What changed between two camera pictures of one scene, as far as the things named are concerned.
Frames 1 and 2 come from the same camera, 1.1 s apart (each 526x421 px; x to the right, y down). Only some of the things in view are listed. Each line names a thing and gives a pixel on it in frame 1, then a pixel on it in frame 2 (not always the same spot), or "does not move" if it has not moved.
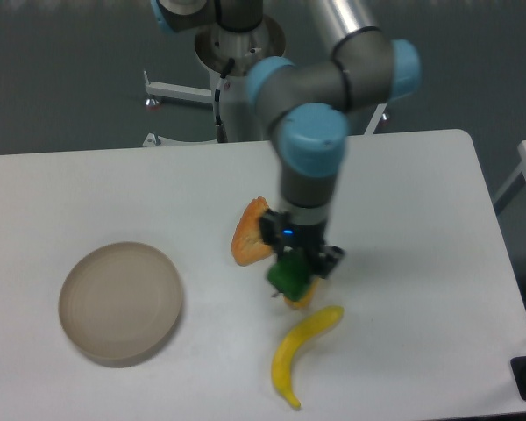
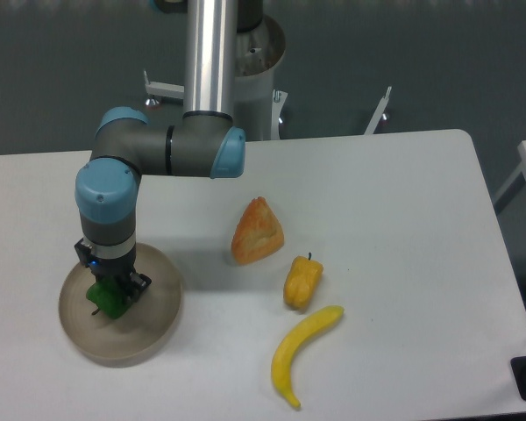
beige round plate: [119, 303] does not move
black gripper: [280, 234] → [117, 268]
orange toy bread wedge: [247, 243] does not move
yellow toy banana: [312, 326] does not move
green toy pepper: [291, 274] → [110, 296]
